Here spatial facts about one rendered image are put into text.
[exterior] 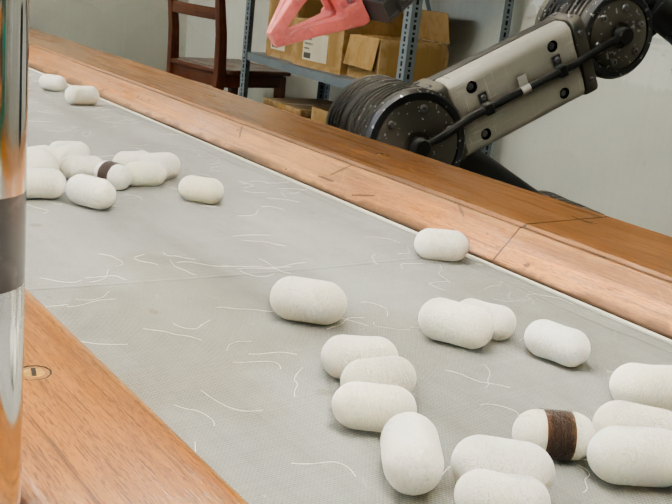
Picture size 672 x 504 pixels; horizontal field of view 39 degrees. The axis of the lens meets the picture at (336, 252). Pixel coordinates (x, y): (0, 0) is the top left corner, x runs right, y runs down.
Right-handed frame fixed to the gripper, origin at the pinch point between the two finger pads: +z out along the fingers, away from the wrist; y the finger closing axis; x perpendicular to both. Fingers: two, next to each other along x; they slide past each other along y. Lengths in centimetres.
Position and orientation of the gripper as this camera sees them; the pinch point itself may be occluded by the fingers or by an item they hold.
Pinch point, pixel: (279, 33)
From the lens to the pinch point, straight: 76.0
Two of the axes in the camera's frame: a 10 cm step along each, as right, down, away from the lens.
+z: -7.0, 6.7, -2.5
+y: 5.6, 3.0, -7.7
